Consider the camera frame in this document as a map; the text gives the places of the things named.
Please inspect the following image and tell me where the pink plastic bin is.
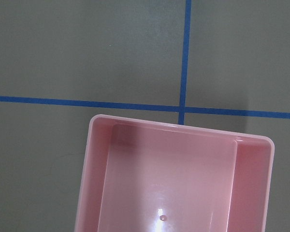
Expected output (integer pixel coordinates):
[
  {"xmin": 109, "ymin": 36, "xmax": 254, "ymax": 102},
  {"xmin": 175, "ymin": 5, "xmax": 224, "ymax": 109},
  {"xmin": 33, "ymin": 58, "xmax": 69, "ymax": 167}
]
[{"xmin": 74, "ymin": 115, "xmax": 275, "ymax": 232}]

